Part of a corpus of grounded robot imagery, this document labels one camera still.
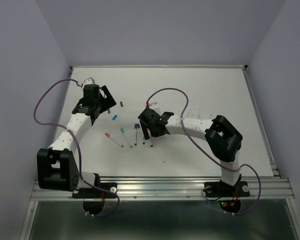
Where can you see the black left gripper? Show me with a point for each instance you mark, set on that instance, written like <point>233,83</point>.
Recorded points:
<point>108,102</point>

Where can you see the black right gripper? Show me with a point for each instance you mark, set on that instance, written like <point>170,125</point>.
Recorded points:
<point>144,128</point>

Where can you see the red cap marker pen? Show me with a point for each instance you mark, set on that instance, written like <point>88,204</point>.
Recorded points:
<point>150,137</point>

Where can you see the dark green cap marker pen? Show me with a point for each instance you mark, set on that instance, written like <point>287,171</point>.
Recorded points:
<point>135,134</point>

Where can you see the light green cap marker pen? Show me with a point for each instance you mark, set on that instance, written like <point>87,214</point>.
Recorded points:
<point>126,138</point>

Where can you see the brown cap marker pen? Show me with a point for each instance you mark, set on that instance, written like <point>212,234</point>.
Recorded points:
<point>199,114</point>

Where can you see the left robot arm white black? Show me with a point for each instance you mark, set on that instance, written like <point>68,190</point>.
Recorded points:
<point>57,168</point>

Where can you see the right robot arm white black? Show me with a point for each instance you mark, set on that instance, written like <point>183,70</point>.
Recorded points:
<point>222,137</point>

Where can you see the pink cap marker pen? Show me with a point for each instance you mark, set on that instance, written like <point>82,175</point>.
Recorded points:
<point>114,140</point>

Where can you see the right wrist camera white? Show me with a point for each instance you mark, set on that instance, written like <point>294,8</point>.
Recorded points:
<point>156,107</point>

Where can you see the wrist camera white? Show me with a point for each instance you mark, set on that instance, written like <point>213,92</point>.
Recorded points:
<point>156,107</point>
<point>88,81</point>

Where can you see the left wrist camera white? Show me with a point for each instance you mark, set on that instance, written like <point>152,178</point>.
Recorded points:
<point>88,81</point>

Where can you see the aluminium rail frame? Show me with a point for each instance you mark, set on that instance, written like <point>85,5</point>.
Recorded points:
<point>169,189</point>

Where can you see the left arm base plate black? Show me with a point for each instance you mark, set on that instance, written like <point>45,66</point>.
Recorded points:
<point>96,203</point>

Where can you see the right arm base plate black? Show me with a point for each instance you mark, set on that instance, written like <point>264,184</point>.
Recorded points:
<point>228,196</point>

